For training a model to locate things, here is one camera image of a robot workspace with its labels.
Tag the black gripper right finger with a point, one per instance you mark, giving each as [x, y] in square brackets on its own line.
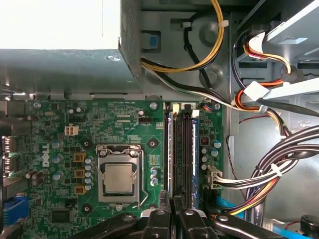
[194, 224]

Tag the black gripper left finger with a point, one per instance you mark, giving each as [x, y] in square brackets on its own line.
[157, 224]

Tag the green RAM stick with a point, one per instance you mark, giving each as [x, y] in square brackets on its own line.
[170, 149]

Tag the metal socket cover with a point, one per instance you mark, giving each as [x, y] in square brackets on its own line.
[117, 197]

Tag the metal locking lever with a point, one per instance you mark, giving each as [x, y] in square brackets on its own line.
[142, 171]

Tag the silver CPU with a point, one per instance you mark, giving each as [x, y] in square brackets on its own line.
[118, 178]

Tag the black PC case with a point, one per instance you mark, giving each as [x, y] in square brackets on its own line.
[249, 154]

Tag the green motherboard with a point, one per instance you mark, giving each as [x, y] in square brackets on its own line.
[112, 119]

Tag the blue VGA port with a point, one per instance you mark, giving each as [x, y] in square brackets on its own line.
[16, 211]

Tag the grey power supply unit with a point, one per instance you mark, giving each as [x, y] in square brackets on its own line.
[74, 72]

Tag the grey metal drive cage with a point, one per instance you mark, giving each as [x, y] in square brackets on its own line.
[299, 22]

